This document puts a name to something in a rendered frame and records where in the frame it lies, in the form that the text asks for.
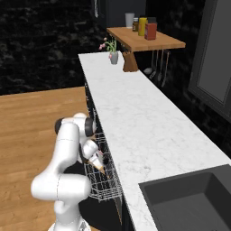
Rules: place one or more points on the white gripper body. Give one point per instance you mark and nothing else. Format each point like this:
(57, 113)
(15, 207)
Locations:
(97, 160)

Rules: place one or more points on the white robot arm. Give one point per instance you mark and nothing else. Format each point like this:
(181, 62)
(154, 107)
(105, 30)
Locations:
(67, 156)

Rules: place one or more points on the dark dishwasher door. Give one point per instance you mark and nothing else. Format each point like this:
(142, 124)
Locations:
(102, 213)

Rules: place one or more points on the white cup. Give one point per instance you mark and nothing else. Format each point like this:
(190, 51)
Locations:
(130, 20)

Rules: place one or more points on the grey hanging ladle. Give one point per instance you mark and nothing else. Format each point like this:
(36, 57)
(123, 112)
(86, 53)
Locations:
(148, 71)

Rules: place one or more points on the dark grey sink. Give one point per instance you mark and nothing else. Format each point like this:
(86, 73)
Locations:
(192, 201)

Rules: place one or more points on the pink flowers in grey vase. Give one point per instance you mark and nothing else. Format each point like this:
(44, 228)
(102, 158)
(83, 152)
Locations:
(113, 55)

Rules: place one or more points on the grey hanging spoon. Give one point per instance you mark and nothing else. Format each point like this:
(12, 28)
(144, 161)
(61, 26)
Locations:
(159, 67)

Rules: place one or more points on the grey hanging spatula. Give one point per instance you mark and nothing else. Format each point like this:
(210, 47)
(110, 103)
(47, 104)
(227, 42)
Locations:
(165, 69)

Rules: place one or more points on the red box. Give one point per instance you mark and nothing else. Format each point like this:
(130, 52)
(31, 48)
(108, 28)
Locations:
(150, 31)

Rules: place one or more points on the dark brown jar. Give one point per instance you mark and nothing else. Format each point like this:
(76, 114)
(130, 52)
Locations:
(135, 24)

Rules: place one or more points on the yellow bottle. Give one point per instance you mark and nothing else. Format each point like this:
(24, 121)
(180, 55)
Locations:
(142, 26)

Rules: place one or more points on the dark framed window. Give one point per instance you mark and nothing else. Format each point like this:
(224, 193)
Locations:
(212, 51)

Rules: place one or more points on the wooden wall shelf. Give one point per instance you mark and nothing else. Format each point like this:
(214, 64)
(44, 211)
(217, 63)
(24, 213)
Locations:
(141, 40)

